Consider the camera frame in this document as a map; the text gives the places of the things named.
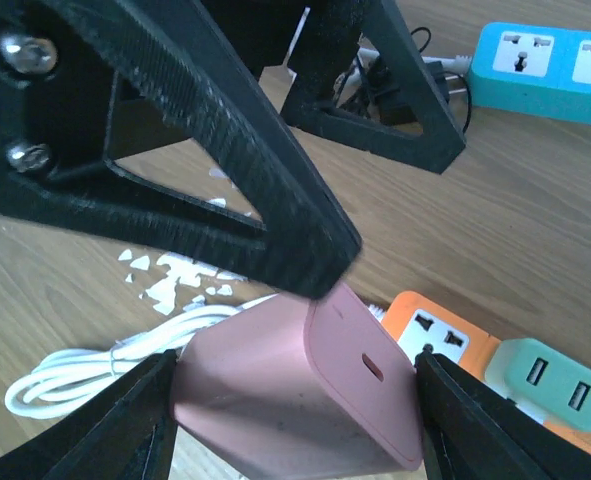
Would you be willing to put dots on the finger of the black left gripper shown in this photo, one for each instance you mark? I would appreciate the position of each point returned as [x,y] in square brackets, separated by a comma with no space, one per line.
[136,121]
[319,40]

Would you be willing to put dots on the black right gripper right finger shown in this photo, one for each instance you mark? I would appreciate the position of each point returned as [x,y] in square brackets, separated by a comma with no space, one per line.
[473,433]

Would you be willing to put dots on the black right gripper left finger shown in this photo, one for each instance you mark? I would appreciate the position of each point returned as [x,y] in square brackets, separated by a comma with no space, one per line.
[124,432]

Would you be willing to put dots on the green charger plug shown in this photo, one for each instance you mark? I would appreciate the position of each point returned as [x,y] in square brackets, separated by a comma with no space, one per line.
[543,382]

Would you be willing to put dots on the orange power strip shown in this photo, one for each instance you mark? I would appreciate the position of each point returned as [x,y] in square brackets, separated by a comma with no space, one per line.
[415,322]

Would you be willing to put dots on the pink charger plug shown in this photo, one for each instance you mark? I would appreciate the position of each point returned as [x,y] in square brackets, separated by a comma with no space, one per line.
[298,389]

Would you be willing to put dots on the black power adapter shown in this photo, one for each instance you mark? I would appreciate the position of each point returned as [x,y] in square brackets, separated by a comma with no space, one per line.
[367,89]

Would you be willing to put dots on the teal power strip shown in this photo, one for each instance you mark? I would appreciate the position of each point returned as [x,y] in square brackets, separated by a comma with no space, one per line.
[534,70]

